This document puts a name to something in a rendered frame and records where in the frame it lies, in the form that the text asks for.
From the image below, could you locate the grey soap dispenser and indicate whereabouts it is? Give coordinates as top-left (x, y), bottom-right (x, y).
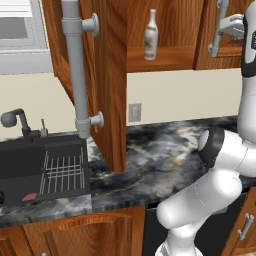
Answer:
top-left (39, 118), bottom-right (49, 138)

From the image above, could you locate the wooden wall cabinet body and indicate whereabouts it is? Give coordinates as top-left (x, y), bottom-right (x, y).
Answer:
top-left (125, 0), bottom-right (205, 74)

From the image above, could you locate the white liquor bottle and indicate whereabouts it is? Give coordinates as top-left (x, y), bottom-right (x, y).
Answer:
top-left (143, 8), bottom-right (160, 62)

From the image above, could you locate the wooden base cabinet drawer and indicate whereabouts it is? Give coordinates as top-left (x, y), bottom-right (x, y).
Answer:
top-left (221, 189), bottom-right (256, 256)

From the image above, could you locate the wooden cabinet door, long handle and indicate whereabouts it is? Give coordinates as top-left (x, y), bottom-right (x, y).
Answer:
top-left (41, 0), bottom-right (128, 174)

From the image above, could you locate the black sink basin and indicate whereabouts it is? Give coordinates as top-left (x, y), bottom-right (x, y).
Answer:
top-left (0, 133), bottom-right (92, 208)

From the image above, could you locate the red sponge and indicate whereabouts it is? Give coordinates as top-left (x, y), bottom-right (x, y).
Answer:
top-left (21, 192), bottom-right (40, 202)

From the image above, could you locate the long grey door handle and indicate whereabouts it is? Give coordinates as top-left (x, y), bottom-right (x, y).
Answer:
top-left (60, 0), bottom-right (105, 140)

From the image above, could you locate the wooden cabinet door, short handle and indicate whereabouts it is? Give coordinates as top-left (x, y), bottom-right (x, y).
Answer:
top-left (193, 0), bottom-right (249, 71)

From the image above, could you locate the grey drawer handle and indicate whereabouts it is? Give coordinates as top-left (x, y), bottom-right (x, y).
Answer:
top-left (237, 213), bottom-right (255, 241)

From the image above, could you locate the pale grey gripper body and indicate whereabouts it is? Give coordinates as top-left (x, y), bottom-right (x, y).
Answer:
top-left (219, 13), bottom-right (246, 41)

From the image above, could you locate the grey wall outlet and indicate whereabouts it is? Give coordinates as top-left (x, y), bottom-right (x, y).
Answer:
top-left (128, 102), bottom-right (143, 123)

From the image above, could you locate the short grey door handle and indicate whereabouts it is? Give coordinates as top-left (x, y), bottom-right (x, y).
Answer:
top-left (207, 0), bottom-right (231, 59)

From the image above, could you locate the white window frame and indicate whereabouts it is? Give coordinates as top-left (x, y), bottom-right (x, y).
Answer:
top-left (0, 0), bottom-right (55, 75)

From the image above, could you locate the grey wire drying rack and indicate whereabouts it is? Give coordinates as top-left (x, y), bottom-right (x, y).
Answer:
top-left (39, 146), bottom-right (86, 195)

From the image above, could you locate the wooden base cabinet door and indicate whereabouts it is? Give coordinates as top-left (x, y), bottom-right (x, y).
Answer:
top-left (21, 204), bottom-right (147, 256)

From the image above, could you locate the black sink tap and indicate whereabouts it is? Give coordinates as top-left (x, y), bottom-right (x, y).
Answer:
top-left (0, 108), bottom-right (42, 144)

